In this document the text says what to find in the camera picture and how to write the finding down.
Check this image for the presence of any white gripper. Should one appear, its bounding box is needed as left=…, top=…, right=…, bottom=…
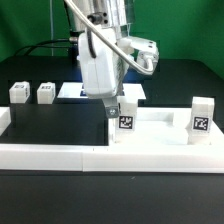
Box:
left=78, top=31, right=128, bottom=118

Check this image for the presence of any white square table top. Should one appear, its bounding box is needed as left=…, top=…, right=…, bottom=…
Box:
left=109, top=108, right=214, bottom=145

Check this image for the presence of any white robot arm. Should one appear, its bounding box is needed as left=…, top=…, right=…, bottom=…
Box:
left=65, top=0, right=131, bottom=118

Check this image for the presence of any white U-shaped fence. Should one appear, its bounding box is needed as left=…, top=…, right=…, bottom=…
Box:
left=0, top=106, right=224, bottom=174

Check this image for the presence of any white marker base plate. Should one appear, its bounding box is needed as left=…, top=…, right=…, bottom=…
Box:
left=57, top=82, right=146, bottom=100

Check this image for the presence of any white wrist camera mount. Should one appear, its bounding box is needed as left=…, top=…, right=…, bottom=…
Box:
left=117, top=36, right=159, bottom=75

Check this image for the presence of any black cable bundle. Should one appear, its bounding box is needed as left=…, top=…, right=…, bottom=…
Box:
left=13, top=0, right=81, bottom=64

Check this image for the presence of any white cable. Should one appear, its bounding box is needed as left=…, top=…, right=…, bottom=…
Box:
left=63, top=0, right=157, bottom=76

